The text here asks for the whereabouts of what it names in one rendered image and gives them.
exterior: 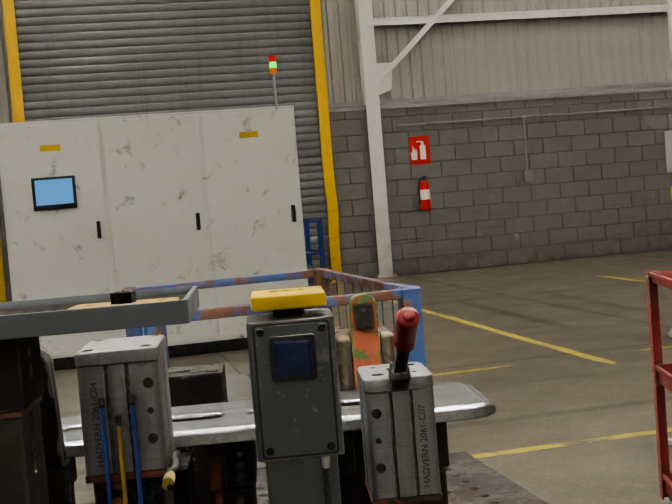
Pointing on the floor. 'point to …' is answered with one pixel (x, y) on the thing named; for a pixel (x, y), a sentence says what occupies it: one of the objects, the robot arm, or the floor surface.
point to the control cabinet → (153, 212)
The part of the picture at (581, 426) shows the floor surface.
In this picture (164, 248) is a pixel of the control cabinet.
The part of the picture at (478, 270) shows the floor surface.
